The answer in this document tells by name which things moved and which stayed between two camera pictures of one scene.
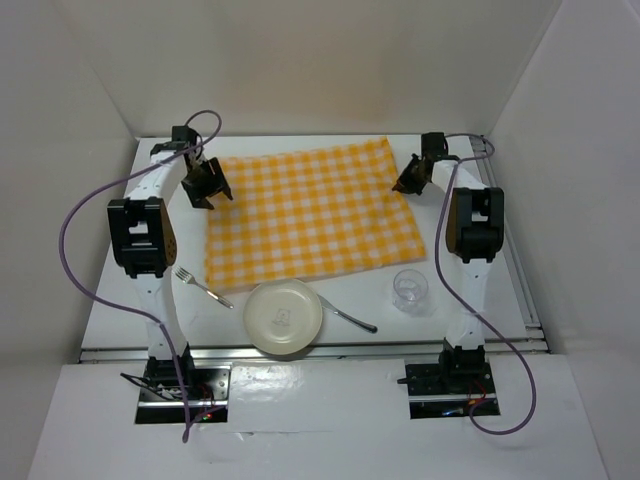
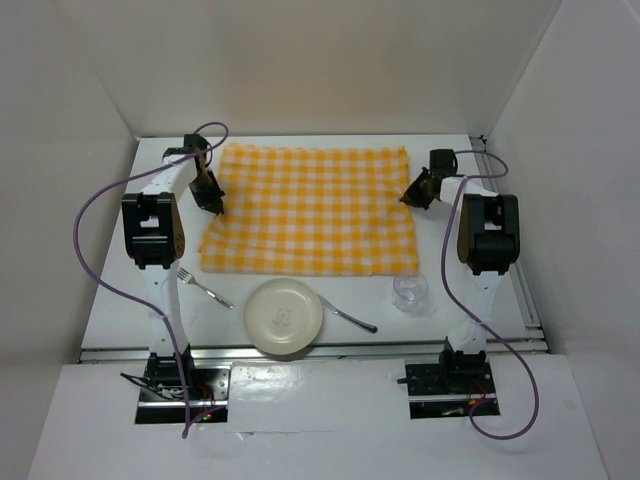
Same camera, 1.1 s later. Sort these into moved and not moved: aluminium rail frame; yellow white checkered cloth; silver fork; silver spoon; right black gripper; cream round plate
Moved: right black gripper; yellow white checkered cloth
Not moved: silver spoon; aluminium rail frame; silver fork; cream round plate
